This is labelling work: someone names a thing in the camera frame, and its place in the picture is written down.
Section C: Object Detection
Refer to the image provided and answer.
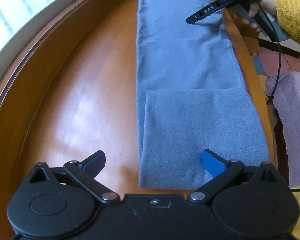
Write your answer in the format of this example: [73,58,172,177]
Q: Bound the coloured foam floor mat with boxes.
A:
[244,37,300,83]

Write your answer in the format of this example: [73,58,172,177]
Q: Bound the yellow fleece sleeve forearm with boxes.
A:
[274,0,300,44]

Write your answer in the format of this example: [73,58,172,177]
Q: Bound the grey-blue sweatpants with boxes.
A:
[136,0,269,190]

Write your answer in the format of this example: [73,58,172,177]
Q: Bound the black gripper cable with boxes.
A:
[250,0,283,106]

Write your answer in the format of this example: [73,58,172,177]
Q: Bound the person's right hand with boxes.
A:
[234,0,277,33]

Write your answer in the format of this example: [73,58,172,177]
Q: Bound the pink quilted bed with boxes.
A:
[273,72,300,187]

